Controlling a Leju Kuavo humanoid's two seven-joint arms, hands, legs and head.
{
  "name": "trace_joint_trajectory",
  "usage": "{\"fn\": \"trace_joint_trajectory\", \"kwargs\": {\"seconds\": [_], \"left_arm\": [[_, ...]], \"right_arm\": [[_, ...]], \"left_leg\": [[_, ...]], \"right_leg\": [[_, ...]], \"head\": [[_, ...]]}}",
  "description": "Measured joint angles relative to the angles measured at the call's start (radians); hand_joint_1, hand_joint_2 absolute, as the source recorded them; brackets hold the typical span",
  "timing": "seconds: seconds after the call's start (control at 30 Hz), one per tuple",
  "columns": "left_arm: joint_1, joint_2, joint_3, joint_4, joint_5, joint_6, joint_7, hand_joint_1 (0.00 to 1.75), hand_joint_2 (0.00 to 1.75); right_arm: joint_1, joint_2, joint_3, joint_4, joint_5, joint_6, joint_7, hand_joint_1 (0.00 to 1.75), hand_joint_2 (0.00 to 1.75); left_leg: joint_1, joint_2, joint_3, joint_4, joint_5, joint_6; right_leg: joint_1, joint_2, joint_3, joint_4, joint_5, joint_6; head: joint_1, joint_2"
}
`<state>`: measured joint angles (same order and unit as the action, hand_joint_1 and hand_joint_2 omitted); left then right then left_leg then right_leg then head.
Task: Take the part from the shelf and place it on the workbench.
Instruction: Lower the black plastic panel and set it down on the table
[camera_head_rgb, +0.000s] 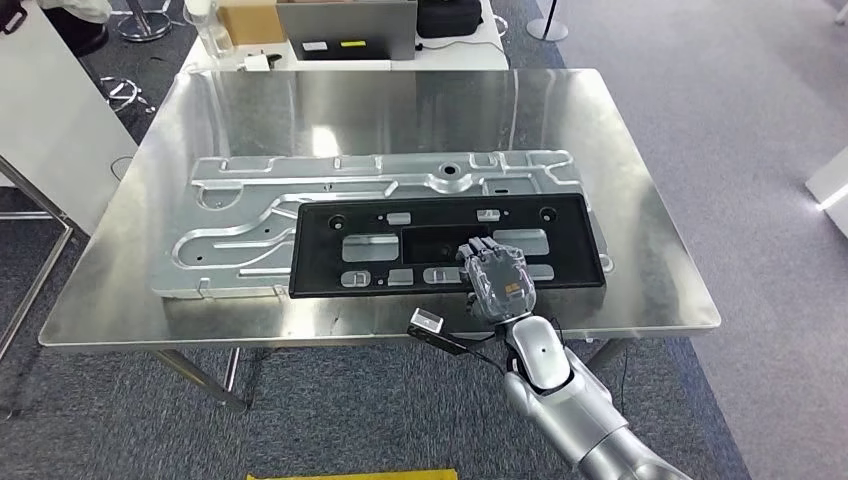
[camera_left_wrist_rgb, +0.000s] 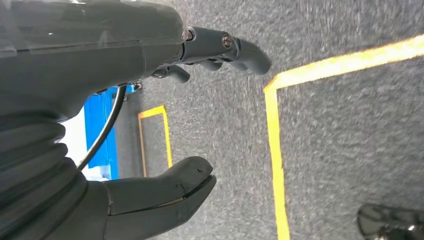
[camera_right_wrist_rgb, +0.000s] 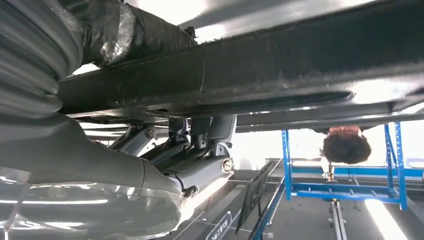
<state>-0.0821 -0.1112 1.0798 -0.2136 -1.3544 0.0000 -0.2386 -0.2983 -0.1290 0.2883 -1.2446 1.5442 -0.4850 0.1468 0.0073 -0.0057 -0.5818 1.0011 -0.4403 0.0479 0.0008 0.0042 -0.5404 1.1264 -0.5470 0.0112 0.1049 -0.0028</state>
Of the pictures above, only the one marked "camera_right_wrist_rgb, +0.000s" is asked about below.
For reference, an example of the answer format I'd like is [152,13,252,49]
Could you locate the blue metal shelf rack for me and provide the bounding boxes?
[281,121,424,212]

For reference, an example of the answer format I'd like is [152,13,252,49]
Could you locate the person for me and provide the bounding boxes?
[312,125,373,166]

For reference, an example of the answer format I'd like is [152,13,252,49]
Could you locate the white lettered sign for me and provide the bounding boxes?
[205,211,233,240]

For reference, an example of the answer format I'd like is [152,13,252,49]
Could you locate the stainless steel workbench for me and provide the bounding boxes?
[124,0,377,46]

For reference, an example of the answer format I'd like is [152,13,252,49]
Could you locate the black hanging panel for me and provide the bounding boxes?
[235,159,275,235]

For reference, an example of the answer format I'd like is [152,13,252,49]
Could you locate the blue metal beam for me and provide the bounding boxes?
[248,177,286,240]

